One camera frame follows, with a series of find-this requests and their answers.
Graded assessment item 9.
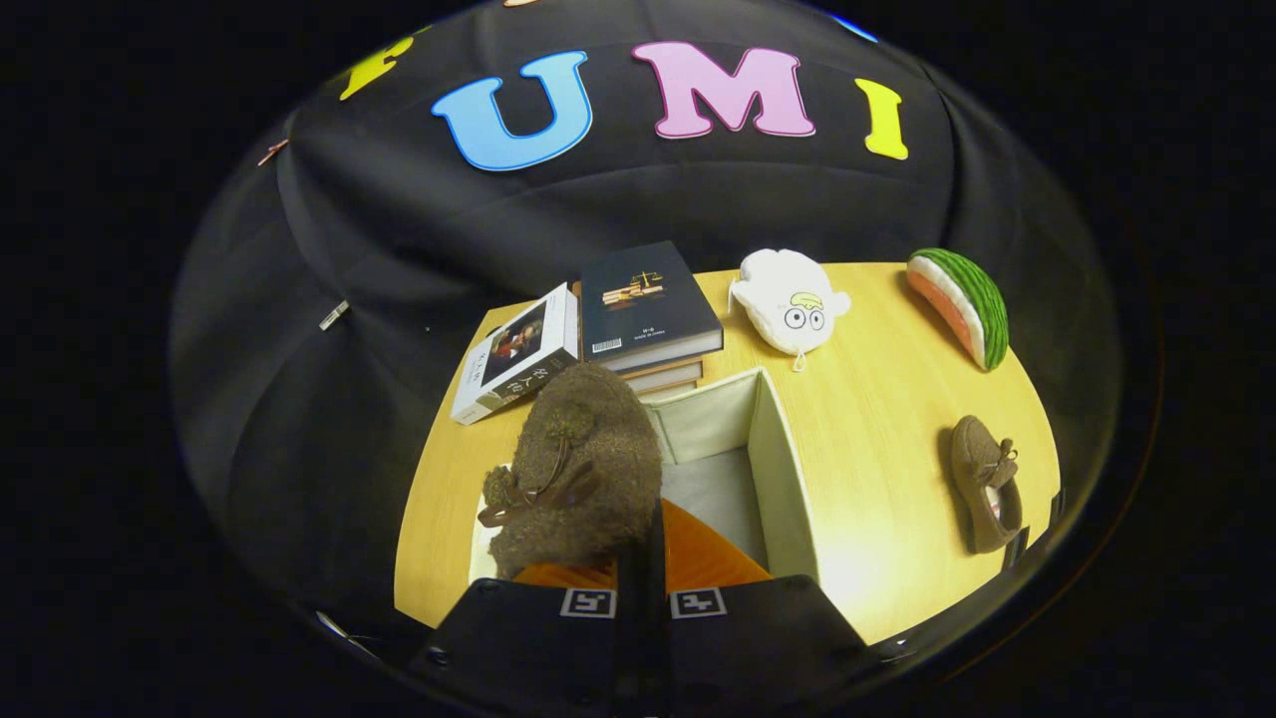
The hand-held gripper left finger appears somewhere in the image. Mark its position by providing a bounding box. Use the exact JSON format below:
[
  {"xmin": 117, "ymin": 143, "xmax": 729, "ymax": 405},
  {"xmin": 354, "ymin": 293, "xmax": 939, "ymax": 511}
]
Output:
[{"xmin": 409, "ymin": 538, "xmax": 644, "ymax": 718}]

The fabric storage box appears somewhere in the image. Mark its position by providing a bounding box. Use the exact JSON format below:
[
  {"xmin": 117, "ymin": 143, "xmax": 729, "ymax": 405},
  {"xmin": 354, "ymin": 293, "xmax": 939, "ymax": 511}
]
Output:
[{"xmin": 469, "ymin": 366, "xmax": 820, "ymax": 589}]

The white plush toy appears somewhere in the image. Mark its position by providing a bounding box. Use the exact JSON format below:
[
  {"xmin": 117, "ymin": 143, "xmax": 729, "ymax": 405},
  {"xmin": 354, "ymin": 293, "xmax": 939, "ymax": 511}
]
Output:
[{"xmin": 728, "ymin": 248, "xmax": 851, "ymax": 372}]

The white book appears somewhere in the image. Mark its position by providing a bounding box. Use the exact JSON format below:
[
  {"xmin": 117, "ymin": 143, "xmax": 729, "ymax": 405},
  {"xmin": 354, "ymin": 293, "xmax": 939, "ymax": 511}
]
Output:
[{"xmin": 451, "ymin": 282, "xmax": 581, "ymax": 427}]

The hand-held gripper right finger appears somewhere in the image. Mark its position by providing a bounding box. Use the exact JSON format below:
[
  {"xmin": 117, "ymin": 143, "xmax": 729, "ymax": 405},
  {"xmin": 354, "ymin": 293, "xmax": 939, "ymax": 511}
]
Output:
[{"xmin": 643, "ymin": 497, "xmax": 883, "ymax": 718}]

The brown fuzzy shoe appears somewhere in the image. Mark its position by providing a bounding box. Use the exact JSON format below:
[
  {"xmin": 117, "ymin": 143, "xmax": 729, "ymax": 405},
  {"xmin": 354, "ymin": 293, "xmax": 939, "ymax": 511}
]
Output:
[
  {"xmin": 477, "ymin": 361, "xmax": 667, "ymax": 581},
  {"xmin": 947, "ymin": 415, "xmax": 1025, "ymax": 555}
]

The dark book with scales print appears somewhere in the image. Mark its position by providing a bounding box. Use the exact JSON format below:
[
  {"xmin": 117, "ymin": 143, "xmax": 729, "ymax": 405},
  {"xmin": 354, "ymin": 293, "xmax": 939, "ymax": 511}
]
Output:
[{"xmin": 580, "ymin": 240, "xmax": 725, "ymax": 375}]

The watermelon slice plush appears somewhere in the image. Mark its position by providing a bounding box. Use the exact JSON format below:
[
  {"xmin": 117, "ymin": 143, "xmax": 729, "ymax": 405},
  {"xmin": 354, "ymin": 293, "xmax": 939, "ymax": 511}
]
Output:
[{"xmin": 905, "ymin": 247, "xmax": 1010, "ymax": 373}]

